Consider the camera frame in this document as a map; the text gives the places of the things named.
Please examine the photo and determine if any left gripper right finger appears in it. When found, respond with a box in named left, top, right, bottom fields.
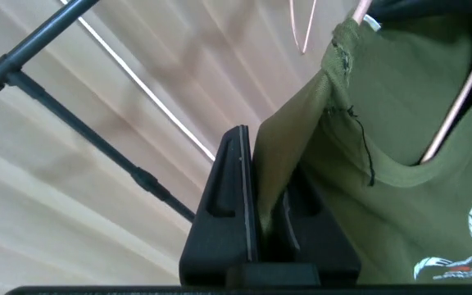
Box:
left=260, top=163, right=362, bottom=287

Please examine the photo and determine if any green printed t-shirt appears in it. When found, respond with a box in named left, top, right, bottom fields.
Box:
left=252, top=0, right=472, bottom=286

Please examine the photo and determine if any beige curtain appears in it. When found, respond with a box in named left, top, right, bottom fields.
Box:
left=0, top=0, right=368, bottom=288

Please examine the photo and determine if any black clothes rack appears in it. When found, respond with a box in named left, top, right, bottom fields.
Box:
left=0, top=0, right=197, bottom=223

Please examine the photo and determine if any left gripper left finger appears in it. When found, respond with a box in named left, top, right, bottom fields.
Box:
left=178, top=125, right=261, bottom=287

